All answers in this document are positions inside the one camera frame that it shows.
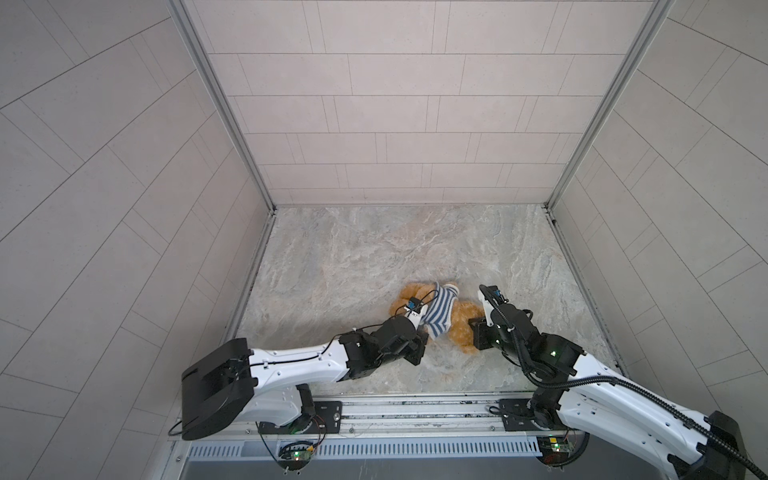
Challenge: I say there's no blue white striped sweater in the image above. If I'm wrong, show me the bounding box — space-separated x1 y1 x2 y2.
420 283 459 338

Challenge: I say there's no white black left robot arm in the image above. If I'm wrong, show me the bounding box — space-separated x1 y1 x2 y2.
180 316 429 441

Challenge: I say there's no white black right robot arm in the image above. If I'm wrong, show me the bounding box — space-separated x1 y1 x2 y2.
469 303 757 479

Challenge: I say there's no right green circuit board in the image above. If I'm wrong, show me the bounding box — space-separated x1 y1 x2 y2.
536 436 572 466

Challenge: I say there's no green circuit board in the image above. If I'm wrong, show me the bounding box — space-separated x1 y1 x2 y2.
536 436 572 466
277 440 317 471

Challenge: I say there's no left green circuit board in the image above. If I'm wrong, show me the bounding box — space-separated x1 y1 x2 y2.
277 440 317 471

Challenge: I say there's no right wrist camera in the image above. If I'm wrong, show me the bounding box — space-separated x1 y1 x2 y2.
478 285 508 327

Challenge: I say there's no thin black left cable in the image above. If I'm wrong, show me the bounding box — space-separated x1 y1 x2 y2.
317 289 438 358

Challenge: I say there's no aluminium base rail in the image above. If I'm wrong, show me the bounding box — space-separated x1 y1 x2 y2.
173 392 637 463

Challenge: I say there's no black corrugated cable conduit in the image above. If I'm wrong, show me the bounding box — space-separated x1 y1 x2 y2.
485 287 768 480

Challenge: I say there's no aluminium right corner post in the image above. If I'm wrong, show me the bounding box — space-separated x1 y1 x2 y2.
544 0 675 218

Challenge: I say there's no aluminium corner post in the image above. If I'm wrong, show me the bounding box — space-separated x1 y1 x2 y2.
168 0 277 216
544 0 675 218

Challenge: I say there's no aluminium left corner post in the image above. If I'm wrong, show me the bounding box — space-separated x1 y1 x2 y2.
168 0 277 216

